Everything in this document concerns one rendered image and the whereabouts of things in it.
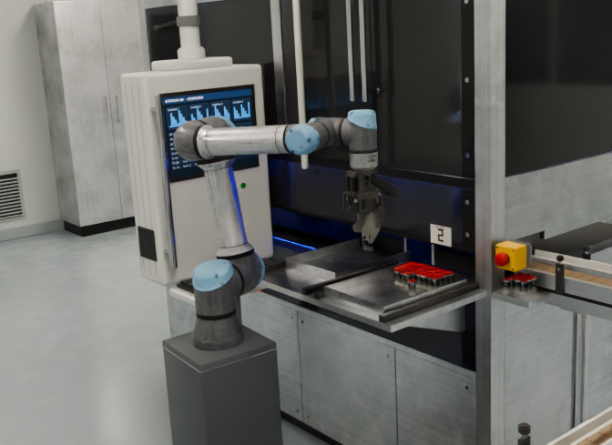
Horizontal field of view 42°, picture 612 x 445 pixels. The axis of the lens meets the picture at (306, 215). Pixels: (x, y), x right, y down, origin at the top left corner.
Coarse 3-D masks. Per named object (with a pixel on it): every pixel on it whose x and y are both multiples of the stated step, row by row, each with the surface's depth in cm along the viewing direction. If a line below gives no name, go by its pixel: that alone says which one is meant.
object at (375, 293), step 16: (384, 272) 253; (336, 288) 242; (352, 288) 245; (368, 288) 245; (384, 288) 244; (400, 288) 243; (416, 288) 242; (448, 288) 234; (352, 304) 229; (368, 304) 224; (384, 304) 230; (400, 304) 223
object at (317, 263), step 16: (352, 240) 290; (304, 256) 276; (320, 256) 281; (336, 256) 282; (352, 256) 281; (368, 256) 279; (384, 256) 278; (400, 256) 269; (304, 272) 264; (320, 272) 258; (336, 272) 252; (352, 272) 256
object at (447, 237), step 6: (432, 228) 251; (444, 228) 247; (450, 228) 245; (432, 234) 251; (444, 234) 247; (450, 234) 245; (432, 240) 252; (444, 240) 248; (450, 240) 246; (450, 246) 246
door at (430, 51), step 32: (384, 0) 250; (416, 0) 240; (448, 0) 231; (384, 32) 253; (416, 32) 242; (448, 32) 233; (384, 64) 256; (416, 64) 245; (448, 64) 235; (384, 96) 258; (416, 96) 247; (448, 96) 237; (384, 128) 261; (416, 128) 250; (448, 128) 239; (384, 160) 264; (416, 160) 252; (448, 160) 242
